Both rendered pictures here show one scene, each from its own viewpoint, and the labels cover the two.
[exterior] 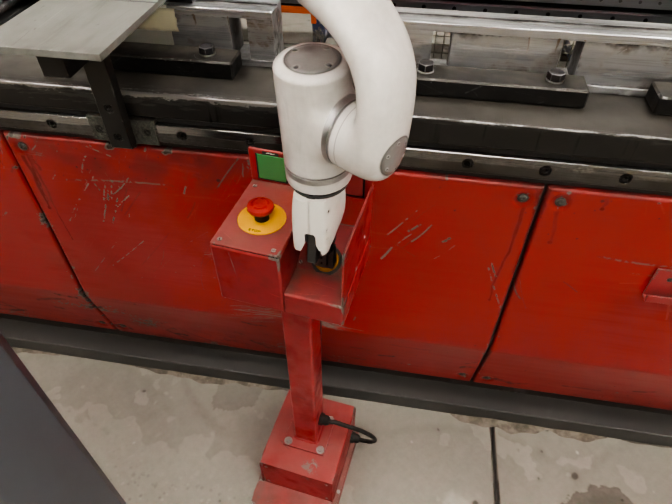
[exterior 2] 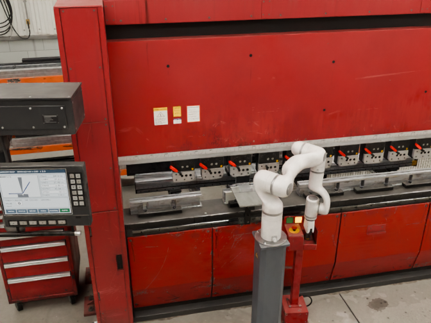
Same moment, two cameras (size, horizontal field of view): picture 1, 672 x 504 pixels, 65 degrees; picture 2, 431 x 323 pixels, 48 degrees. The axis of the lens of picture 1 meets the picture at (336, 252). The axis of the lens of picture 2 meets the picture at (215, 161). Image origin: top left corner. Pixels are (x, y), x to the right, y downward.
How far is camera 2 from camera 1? 2.83 m
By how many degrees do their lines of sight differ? 26
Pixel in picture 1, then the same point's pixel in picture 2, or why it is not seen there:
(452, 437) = (329, 299)
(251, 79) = not seen: hidden behind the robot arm
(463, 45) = not seen: hidden behind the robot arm
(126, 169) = (244, 230)
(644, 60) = (351, 183)
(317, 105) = (316, 204)
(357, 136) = (324, 207)
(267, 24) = not seen: hidden behind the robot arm
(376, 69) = (327, 198)
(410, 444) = (319, 304)
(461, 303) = (326, 248)
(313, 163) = (313, 214)
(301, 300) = (307, 245)
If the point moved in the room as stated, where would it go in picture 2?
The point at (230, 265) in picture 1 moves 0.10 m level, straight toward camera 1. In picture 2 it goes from (292, 241) to (303, 248)
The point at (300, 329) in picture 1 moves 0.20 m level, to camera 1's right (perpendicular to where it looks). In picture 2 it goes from (299, 258) to (324, 252)
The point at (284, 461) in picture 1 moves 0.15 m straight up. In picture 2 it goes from (292, 311) to (293, 295)
